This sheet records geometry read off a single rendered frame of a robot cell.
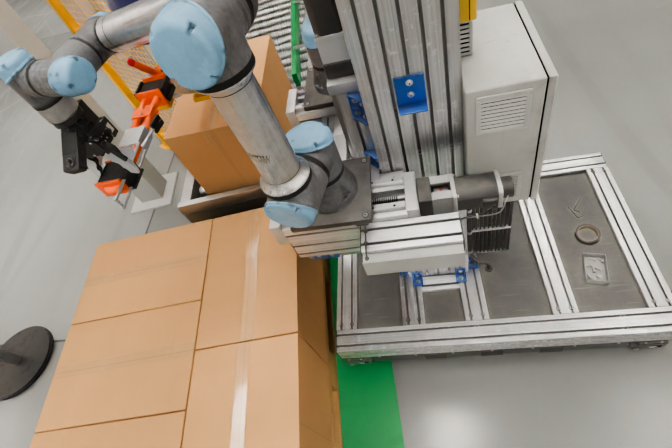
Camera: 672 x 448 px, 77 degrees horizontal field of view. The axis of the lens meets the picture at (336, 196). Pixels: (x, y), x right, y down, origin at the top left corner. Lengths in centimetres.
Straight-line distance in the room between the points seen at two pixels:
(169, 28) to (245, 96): 16
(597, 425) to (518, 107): 128
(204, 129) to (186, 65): 107
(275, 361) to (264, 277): 33
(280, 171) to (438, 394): 135
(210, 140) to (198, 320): 70
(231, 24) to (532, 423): 173
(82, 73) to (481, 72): 87
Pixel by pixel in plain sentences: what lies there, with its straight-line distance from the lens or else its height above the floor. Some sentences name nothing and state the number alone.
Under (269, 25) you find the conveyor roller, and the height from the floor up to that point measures 53.
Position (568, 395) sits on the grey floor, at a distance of 200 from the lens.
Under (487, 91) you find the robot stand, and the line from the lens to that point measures 108.
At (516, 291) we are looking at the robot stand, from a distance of 189.
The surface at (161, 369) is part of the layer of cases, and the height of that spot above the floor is 54.
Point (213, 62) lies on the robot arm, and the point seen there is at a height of 161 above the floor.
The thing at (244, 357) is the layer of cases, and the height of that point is 54.
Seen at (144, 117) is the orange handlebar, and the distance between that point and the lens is 141.
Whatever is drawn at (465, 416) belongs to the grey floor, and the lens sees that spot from 195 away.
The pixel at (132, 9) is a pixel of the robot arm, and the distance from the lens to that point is 96.
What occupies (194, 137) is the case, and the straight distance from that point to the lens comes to 178.
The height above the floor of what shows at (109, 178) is 128.
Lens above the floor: 191
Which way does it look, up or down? 49 degrees down
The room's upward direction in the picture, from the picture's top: 23 degrees counter-clockwise
